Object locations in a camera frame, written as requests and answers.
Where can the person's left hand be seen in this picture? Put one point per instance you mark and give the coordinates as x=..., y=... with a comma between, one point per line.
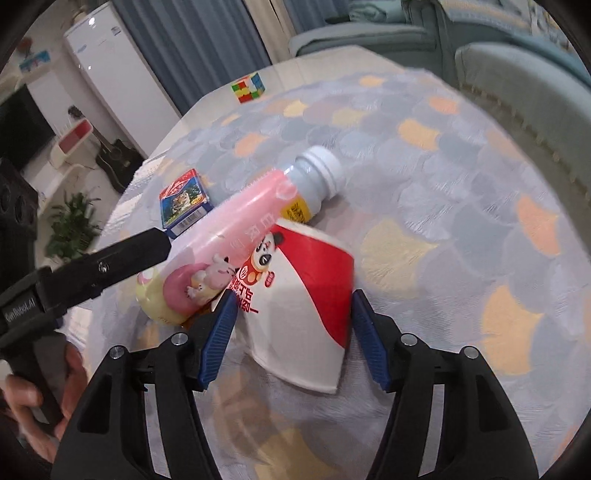
x=74, y=383

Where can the folded teal blanket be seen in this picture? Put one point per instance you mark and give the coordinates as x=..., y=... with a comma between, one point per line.
x=374, y=9

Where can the colourful wall decoration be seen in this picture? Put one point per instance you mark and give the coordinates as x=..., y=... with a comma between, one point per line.
x=34, y=61

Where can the scale-pattern tablecloth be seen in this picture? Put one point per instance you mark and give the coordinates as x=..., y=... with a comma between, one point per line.
x=438, y=184

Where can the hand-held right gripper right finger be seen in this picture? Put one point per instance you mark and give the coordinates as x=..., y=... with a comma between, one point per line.
x=369, y=344

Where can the blue curtain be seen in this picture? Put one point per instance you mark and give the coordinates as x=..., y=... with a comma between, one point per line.
x=194, y=41

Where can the colourful puzzle cube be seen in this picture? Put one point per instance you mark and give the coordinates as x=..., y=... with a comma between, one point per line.
x=248, y=87

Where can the teal sofa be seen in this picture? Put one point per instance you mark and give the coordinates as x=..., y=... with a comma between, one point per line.
x=508, y=83

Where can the black television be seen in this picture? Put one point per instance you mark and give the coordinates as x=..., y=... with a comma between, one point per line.
x=23, y=129

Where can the red and white paper cup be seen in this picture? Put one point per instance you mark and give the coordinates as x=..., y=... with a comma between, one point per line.
x=300, y=323

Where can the white refrigerator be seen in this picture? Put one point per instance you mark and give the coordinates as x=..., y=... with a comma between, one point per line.
x=115, y=69

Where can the pink label plastic bottle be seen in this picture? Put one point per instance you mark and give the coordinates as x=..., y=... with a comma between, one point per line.
x=240, y=217

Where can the white low cabinet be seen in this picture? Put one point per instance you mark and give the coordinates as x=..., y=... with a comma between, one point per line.
x=62, y=181

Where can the green potted plant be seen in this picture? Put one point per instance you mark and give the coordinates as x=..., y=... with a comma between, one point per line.
x=74, y=226

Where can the white sheer curtain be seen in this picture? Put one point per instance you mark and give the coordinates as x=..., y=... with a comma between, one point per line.
x=270, y=23

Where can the black speaker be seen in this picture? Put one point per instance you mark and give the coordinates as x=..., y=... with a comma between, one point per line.
x=16, y=221

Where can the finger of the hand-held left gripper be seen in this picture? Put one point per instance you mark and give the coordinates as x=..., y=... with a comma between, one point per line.
x=111, y=265

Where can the blue and red box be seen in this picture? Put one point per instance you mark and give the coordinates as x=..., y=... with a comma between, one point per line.
x=182, y=203

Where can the red and white stool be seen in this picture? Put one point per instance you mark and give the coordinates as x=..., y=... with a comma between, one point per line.
x=74, y=138

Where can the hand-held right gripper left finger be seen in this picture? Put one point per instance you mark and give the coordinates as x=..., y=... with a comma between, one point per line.
x=219, y=339

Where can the black acoustic guitar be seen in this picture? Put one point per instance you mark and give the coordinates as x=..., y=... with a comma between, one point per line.
x=117, y=161

